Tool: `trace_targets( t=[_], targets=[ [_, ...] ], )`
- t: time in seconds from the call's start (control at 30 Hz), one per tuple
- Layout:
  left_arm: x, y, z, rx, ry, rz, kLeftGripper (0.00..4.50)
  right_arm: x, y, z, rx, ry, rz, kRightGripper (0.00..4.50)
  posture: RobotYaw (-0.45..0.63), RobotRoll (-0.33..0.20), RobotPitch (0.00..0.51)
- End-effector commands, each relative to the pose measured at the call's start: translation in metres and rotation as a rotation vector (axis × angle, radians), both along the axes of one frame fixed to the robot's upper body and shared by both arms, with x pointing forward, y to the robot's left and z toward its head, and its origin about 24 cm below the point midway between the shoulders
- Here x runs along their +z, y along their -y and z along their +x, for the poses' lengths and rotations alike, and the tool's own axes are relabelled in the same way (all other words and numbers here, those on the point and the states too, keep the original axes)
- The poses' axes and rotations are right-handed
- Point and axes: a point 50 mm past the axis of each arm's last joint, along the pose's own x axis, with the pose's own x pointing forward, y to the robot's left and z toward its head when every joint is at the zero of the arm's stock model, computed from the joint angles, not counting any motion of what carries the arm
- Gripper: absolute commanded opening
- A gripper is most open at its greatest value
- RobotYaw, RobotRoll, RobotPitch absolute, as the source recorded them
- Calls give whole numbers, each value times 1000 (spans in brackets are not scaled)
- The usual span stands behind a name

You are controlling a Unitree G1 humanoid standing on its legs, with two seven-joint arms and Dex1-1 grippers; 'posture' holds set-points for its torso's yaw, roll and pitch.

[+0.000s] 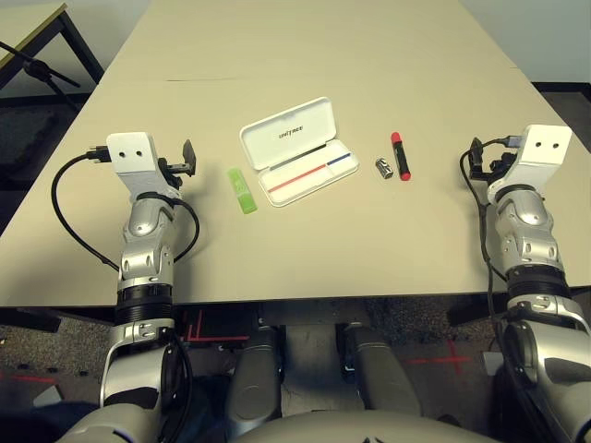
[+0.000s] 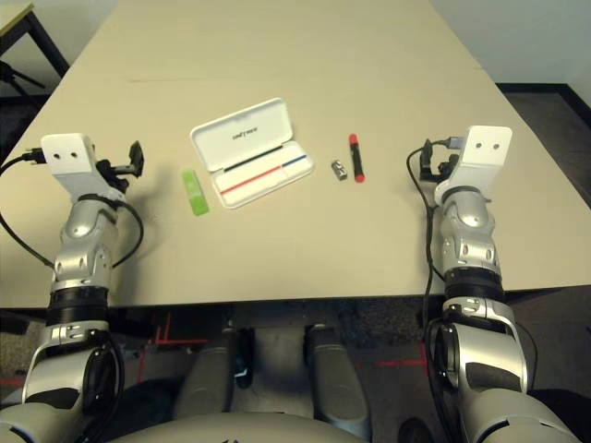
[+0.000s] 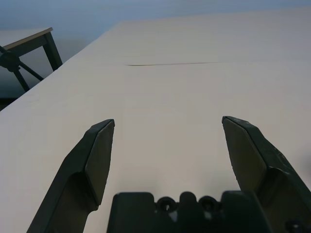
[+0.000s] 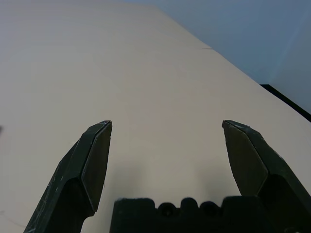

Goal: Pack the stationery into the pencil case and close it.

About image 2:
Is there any grey robot torso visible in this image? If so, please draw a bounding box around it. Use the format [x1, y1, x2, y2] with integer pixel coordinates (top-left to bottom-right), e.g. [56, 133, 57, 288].
[105, 410, 370, 443]

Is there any black shoe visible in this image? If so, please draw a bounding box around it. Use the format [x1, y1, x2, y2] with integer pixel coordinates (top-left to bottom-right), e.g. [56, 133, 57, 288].
[399, 417, 435, 443]

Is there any grey robot leg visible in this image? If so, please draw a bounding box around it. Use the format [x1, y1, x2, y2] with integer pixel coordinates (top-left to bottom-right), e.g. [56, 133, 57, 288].
[302, 322, 373, 439]
[175, 327, 253, 416]

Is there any green eraser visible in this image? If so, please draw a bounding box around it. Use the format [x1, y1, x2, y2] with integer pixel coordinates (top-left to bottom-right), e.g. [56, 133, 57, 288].
[180, 169, 212, 217]

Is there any white plastic pencil case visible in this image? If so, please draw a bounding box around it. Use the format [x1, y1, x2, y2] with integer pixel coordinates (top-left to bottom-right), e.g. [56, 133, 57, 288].
[188, 97, 318, 210]

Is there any black tripod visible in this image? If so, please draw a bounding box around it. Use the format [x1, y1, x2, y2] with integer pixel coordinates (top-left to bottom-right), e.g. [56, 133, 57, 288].
[0, 59, 47, 98]

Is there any black-legged side table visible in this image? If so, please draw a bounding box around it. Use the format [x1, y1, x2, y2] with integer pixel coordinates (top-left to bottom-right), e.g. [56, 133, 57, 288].
[0, 2, 70, 79]

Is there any red and black marker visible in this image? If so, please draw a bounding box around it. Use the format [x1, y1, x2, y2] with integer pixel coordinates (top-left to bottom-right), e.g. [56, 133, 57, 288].
[347, 133, 366, 184]

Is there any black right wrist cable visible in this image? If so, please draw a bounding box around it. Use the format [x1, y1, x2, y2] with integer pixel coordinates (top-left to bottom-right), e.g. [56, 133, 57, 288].
[405, 136, 464, 324]

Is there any grey robot right leg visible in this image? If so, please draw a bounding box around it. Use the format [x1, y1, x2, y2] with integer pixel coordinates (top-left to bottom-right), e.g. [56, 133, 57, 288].
[302, 322, 373, 439]

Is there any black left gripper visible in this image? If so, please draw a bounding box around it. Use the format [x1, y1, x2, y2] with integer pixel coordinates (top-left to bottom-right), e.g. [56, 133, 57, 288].
[94, 140, 146, 196]

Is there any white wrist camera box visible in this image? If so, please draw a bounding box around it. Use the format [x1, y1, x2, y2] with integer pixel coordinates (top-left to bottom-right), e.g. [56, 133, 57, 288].
[40, 133, 126, 202]
[433, 125, 513, 207]

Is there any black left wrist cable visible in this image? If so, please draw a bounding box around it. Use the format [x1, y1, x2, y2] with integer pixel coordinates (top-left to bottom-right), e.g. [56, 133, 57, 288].
[0, 146, 145, 269]

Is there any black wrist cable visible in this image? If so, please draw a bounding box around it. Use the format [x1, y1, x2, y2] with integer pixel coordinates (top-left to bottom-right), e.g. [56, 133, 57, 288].
[405, 136, 464, 324]
[0, 146, 145, 269]

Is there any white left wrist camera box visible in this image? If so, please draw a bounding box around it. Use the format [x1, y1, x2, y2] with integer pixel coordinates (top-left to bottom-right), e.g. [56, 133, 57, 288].
[40, 133, 126, 202]

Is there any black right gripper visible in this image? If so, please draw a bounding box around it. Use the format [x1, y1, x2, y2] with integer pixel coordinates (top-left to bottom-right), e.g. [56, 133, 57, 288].
[417, 139, 458, 184]

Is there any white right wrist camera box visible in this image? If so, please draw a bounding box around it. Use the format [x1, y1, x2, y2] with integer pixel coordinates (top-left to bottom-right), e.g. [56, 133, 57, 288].
[433, 125, 513, 207]

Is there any grey robot left leg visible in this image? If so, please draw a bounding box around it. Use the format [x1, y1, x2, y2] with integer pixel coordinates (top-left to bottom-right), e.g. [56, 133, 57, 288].
[175, 327, 253, 416]

